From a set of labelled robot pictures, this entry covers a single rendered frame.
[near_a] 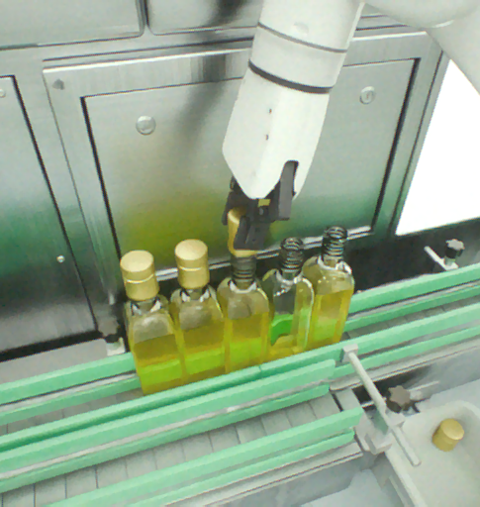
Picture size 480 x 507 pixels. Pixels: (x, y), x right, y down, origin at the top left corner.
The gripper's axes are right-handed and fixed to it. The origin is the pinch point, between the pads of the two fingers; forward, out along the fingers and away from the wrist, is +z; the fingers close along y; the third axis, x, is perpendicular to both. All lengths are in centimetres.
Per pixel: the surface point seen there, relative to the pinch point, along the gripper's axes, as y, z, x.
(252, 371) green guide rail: 3.9, 21.4, 5.8
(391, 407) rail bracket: 15.0, 15.1, 17.8
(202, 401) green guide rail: 6.2, 23.3, -1.4
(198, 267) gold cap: 1.5, 5.1, -4.4
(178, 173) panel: -12.6, 2.0, -4.3
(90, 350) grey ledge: -12.7, 35.2, -13.4
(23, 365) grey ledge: -12.5, 37.8, -23.5
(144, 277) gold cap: 1.7, 6.2, -10.0
